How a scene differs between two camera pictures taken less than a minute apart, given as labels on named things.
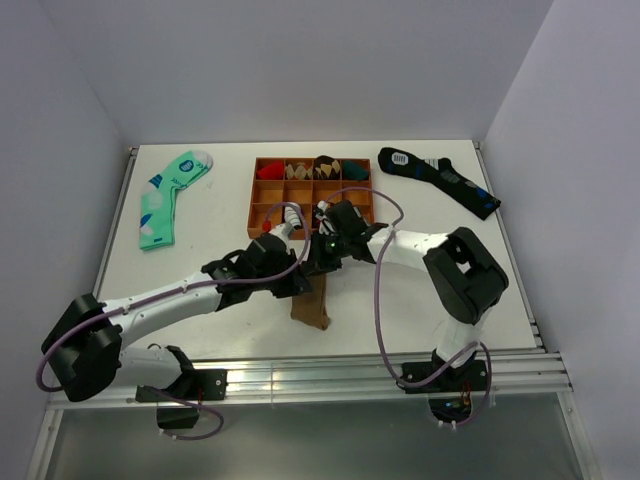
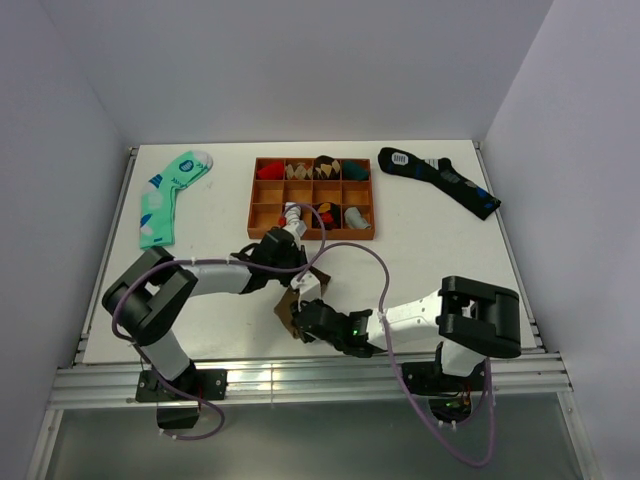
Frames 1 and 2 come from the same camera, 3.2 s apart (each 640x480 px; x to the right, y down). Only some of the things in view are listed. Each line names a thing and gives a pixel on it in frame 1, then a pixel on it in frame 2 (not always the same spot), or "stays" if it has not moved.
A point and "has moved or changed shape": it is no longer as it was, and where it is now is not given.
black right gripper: x=319 y=261 -> x=304 y=336
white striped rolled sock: x=291 y=215 stays
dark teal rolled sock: x=354 y=171 stays
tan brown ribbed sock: x=310 y=308 has moved or changed shape
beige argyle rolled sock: x=300 y=173 stays
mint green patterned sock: x=157 y=206 stays
